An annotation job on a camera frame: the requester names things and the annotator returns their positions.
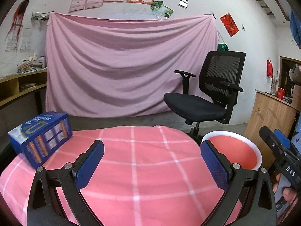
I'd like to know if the wooden shelf desk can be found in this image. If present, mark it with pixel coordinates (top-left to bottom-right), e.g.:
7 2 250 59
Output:
1 70 47 109

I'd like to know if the red tassel wall decoration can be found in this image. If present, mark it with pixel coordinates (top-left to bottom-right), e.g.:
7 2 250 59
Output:
7 0 30 41

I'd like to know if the wooden cabinet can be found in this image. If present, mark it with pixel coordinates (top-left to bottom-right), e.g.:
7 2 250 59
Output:
244 90 297 168

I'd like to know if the pink checked tablecloth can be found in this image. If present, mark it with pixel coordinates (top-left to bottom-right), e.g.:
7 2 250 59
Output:
0 125 243 226

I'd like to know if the red hanging lantern ornament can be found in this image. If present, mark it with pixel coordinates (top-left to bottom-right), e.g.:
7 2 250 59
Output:
266 58 274 78

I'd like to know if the green photo on wall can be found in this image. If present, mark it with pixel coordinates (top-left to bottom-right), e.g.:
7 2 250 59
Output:
150 1 174 18

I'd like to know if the red diamond wall poster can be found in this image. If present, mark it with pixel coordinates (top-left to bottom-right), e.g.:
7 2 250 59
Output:
220 13 239 37

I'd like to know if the stack of papers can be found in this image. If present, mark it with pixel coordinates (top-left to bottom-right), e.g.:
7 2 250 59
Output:
17 53 47 73

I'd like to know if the small black white picture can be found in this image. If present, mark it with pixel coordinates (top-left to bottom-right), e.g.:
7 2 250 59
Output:
179 0 188 9

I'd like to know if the blue cardboard box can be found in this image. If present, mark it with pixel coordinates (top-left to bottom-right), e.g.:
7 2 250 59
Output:
8 112 72 169

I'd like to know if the pink hanging sheet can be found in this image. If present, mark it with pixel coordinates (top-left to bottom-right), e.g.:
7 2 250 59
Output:
45 13 219 118

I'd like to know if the black mesh office chair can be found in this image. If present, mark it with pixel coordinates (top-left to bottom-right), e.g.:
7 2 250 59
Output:
164 51 246 140

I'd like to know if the red cup on cabinet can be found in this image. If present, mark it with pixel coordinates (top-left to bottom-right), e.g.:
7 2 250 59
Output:
275 87 285 99

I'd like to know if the person's right hand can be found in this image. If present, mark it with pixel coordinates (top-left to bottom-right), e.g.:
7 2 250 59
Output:
273 174 297 205

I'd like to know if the green wall sign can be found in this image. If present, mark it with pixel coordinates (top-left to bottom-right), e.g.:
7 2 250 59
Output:
217 43 229 51

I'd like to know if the red white trash bin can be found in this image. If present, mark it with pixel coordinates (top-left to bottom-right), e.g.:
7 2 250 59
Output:
202 131 262 170

